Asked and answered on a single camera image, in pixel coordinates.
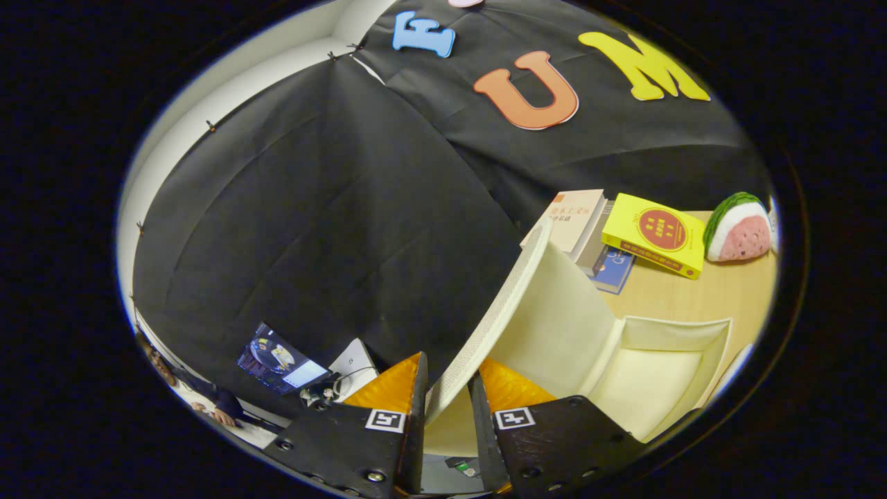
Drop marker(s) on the cream fabric storage box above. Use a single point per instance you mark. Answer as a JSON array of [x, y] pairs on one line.
[[554, 319]]

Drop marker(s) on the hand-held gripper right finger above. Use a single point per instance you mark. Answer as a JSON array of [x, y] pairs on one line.
[[485, 430]]

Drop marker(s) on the black backdrop cloth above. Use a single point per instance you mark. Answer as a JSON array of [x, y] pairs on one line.
[[332, 208]]

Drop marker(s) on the yellow book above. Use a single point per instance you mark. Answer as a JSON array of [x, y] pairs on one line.
[[655, 232]]

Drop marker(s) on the grey book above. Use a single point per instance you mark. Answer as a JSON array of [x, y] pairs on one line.
[[597, 242]]

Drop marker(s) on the watermelon slice plush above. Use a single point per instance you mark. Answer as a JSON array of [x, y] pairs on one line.
[[741, 232]]

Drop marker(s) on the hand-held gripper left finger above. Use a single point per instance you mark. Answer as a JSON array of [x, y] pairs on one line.
[[420, 416]]

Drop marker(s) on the blue book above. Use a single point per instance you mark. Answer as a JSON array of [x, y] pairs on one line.
[[613, 270]]

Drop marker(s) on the white electronic device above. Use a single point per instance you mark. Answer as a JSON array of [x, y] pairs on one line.
[[353, 364]]

